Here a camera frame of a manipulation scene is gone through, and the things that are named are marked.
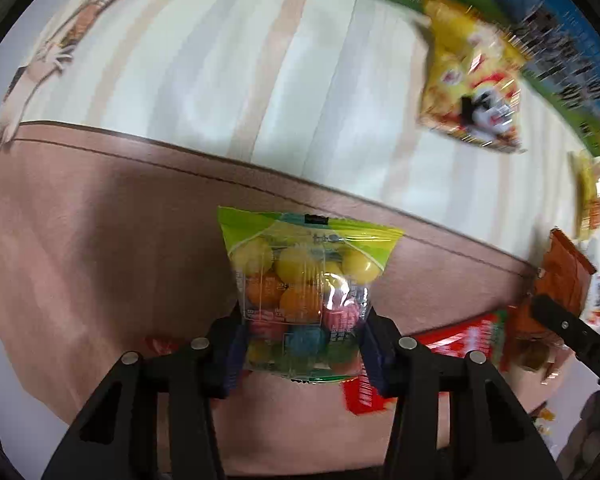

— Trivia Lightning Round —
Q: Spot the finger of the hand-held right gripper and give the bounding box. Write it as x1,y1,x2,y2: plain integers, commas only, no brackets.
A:
529,294,600,380

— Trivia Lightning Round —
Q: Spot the red snack packet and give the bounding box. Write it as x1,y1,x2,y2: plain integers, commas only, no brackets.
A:
342,309,512,416

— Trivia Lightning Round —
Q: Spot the small yellow snack packet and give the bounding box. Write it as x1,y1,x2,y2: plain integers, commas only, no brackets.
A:
572,151,600,243

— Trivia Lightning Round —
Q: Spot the orange snack packet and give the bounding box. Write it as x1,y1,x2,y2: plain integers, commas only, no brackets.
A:
510,227,597,386

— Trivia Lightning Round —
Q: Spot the cat print white cloth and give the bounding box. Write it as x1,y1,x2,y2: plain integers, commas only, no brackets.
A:
0,0,132,167

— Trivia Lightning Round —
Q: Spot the cardboard box with blue print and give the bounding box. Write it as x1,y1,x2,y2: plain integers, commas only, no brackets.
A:
355,0,600,157

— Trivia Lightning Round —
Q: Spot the cream striped blanket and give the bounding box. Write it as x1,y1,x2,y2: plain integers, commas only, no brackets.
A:
17,0,600,273

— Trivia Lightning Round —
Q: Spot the clear bag of colourful gumballs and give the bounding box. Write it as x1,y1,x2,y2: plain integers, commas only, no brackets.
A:
217,205,405,385

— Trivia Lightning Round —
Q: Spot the yellow snack packet with cartoon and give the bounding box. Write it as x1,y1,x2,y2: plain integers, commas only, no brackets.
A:
417,0,527,153

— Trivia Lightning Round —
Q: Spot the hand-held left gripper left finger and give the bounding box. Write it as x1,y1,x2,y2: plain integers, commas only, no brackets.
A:
42,310,248,480

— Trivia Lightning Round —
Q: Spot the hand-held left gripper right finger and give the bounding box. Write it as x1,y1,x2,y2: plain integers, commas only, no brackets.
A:
359,306,563,480

